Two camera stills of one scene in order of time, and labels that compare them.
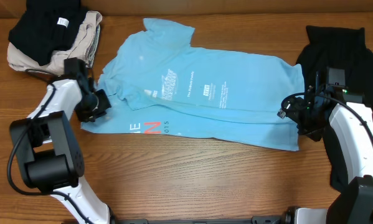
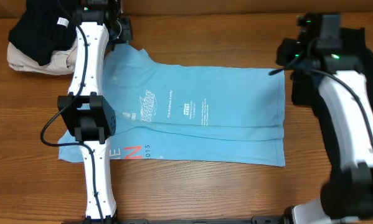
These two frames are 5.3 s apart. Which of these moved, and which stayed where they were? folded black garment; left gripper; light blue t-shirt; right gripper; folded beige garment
Moved: light blue t-shirt; left gripper; right gripper
Stayed: folded black garment; folded beige garment
